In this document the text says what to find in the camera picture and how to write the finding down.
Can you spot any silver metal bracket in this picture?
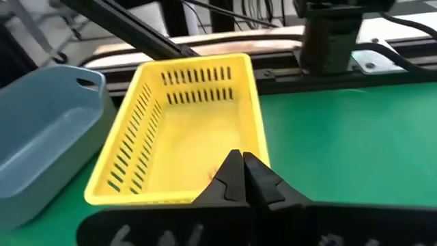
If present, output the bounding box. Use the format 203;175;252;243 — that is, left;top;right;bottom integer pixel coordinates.
350;49;407;75

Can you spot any black aluminium table frame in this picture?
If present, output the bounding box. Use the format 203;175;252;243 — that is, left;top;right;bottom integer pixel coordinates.
102;51;437;98

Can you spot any blue-grey plastic tray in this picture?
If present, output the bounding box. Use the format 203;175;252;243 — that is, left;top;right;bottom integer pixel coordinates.
0;64;117;230

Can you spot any green table mat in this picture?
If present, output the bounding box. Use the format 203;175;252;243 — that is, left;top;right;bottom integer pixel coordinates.
0;81;437;246

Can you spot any black diagonal frame strut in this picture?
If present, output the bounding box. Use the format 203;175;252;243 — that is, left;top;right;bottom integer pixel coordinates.
61;0;199;61

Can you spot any thick black cable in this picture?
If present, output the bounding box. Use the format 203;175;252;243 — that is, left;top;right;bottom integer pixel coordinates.
378;12;437;39
354;40;437;78

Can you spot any grey metal leg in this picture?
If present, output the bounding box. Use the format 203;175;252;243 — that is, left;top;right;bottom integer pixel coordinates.
6;0;69;65

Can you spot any yellow slotted plastic basket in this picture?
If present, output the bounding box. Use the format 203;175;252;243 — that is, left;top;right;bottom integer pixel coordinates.
84;53;271;206

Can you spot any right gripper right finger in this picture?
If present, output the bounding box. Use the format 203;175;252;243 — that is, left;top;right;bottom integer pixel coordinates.
244;152;437;246

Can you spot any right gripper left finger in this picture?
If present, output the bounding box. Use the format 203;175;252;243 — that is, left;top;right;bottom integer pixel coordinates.
76;149;255;246

